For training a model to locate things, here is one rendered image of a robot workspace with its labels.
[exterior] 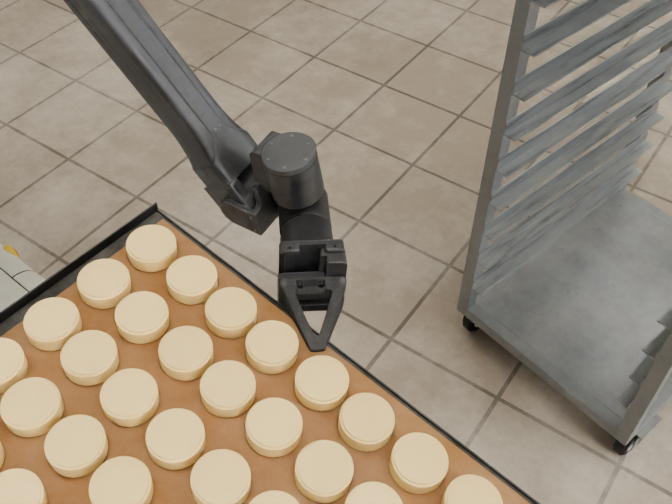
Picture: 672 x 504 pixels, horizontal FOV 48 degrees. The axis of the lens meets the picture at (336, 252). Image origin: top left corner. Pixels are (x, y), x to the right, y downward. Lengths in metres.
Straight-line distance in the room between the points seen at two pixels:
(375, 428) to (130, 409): 0.21
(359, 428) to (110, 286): 0.28
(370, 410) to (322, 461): 0.06
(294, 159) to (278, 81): 1.98
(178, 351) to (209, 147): 0.23
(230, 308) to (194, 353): 0.06
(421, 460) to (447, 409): 1.17
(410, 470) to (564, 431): 1.22
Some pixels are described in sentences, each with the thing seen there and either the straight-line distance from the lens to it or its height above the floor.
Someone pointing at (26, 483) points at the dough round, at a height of 1.00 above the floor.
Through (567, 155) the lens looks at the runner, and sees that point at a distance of 1.73.
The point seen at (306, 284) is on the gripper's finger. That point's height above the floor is 0.99.
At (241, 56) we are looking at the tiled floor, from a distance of 2.88.
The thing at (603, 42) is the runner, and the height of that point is 0.77.
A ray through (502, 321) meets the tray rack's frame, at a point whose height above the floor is 0.15.
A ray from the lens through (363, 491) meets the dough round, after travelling 0.66.
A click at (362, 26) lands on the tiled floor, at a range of 3.03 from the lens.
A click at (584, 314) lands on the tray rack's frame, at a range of 1.89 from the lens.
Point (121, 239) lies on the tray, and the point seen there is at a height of 0.99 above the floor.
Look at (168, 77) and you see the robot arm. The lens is 0.82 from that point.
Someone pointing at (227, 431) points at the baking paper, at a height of 0.97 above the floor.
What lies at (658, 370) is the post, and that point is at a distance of 1.54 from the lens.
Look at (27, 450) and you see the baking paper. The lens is 0.72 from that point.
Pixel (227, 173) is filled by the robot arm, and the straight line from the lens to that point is 0.84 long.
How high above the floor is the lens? 1.58
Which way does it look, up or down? 48 degrees down
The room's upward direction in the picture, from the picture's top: straight up
